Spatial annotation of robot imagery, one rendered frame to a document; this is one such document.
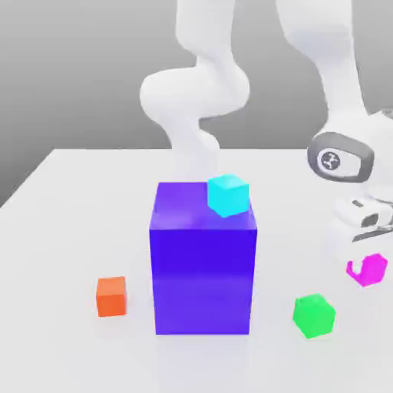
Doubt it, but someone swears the small magenta cube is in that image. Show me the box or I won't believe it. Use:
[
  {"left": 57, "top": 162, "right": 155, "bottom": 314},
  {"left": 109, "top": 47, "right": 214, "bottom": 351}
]
[{"left": 345, "top": 253, "right": 389, "bottom": 289}]

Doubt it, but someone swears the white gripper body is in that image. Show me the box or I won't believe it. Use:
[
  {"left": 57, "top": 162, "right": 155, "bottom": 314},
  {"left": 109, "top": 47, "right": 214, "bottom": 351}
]
[{"left": 325, "top": 223, "right": 393, "bottom": 264}]

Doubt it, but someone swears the small orange cube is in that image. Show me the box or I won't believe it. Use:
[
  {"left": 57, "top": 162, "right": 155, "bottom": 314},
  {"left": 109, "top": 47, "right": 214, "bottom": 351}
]
[{"left": 95, "top": 276, "right": 127, "bottom": 319}]

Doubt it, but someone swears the small green cube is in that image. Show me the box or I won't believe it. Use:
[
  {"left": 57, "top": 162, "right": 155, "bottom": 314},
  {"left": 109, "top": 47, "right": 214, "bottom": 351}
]
[{"left": 292, "top": 292, "right": 337, "bottom": 340}]

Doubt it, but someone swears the small cyan cube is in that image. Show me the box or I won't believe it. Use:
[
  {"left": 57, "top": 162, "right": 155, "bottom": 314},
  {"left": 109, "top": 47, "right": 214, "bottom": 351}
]
[{"left": 206, "top": 173, "right": 250, "bottom": 220}]

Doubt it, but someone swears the large purple box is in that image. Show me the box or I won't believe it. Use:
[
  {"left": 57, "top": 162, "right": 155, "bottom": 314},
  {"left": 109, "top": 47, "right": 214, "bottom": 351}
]
[{"left": 148, "top": 181, "right": 258, "bottom": 336}]

